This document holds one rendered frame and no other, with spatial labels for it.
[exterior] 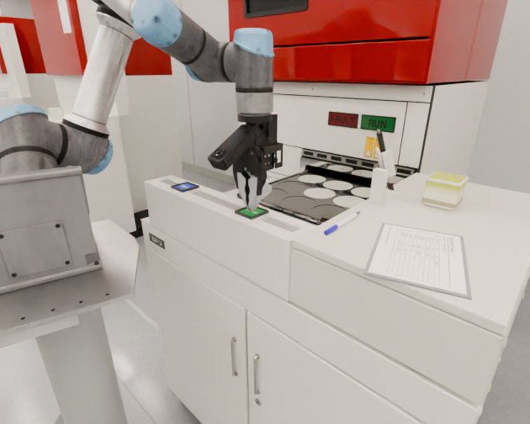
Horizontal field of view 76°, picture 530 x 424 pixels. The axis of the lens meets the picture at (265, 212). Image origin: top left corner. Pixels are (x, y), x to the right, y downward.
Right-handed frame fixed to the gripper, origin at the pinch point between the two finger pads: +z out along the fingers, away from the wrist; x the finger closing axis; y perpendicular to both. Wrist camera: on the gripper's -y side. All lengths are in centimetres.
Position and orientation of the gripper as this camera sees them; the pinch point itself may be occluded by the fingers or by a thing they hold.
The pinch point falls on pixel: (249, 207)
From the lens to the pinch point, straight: 75.6
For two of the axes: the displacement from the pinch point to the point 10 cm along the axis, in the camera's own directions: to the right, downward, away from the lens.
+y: 6.8, -2.8, 6.7
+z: 0.0, 9.2, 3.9
